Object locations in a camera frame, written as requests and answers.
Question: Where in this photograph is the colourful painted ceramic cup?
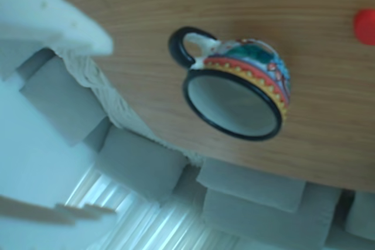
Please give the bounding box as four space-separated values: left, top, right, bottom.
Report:
168 26 291 142

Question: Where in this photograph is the white knitted blanket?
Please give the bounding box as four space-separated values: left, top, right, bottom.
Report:
57 47 204 167

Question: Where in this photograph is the large fabric sofa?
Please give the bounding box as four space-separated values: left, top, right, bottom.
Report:
16 47 375 250

